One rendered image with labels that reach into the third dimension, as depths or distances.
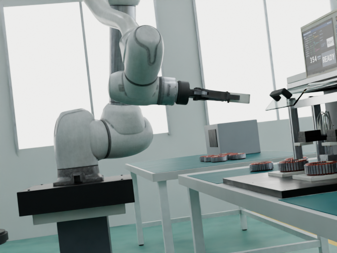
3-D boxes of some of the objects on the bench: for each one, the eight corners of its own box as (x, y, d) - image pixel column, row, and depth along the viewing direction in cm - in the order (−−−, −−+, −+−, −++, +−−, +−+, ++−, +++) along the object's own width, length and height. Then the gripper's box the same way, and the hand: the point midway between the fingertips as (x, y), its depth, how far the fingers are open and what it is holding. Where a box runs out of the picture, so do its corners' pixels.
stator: (259, 169, 269) (258, 161, 269) (278, 168, 261) (277, 160, 261) (244, 172, 261) (243, 164, 262) (264, 171, 253) (263, 163, 254)
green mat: (216, 183, 222) (216, 183, 222) (186, 175, 282) (186, 175, 282) (429, 156, 238) (429, 155, 238) (358, 154, 298) (357, 153, 298)
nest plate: (282, 177, 196) (282, 173, 196) (268, 175, 211) (267, 171, 211) (322, 172, 199) (321, 168, 199) (305, 170, 213) (304, 167, 213)
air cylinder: (329, 170, 203) (327, 155, 203) (320, 169, 210) (318, 154, 210) (342, 168, 204) (340, 153, 204) (332, 167, 211) (331, 153, 211)
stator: (313, 176, 174) (312, 164, 174) (299, 174, 185) (298, 163, 185) (346, 172, 176) (345, 160, 176) (330, 170, 187) (329, 159, 187)
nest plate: (311, 181, 172) (310, 177, 172) (292, 178, 187) (292, 175, 187) (355, 175, 175) (355, 171, 175) (334, 173, 189) (333, 169, 189)
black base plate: (282, 198, 157) (281, 190, 158) (223, 183, 221) (222, 177, 221) (432, 177, 165) (431, 170, 165) (333, 169, 228) (332, 163, 228)
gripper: (171, 105, 181) (242, 111, 184) (178, 102, 168) (254, 109, 171) (173, 82, 181) (244, 89, 184) (179, 78, 168) (256, 85, 171)
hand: (238, 98), depth 177 cm, fingers closed
